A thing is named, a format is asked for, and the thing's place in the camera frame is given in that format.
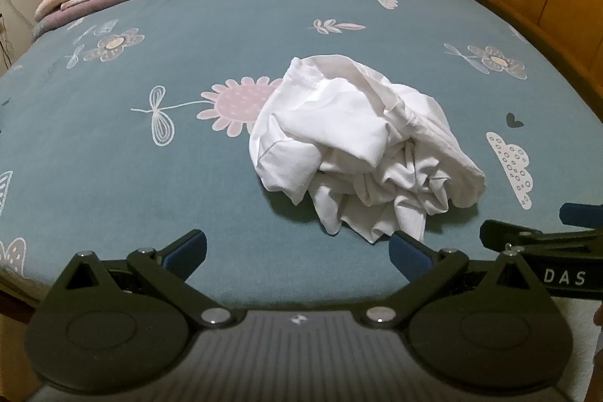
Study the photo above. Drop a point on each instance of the white printed t-shirt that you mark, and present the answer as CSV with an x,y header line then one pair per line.
x,y
358,138

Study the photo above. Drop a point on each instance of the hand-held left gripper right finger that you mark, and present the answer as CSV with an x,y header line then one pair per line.
x,y
409,253

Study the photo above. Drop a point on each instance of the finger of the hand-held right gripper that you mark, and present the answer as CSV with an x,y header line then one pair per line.
x,y
582,211
518,239

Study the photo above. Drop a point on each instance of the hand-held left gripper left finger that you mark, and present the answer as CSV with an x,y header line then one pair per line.
x,y
184,249

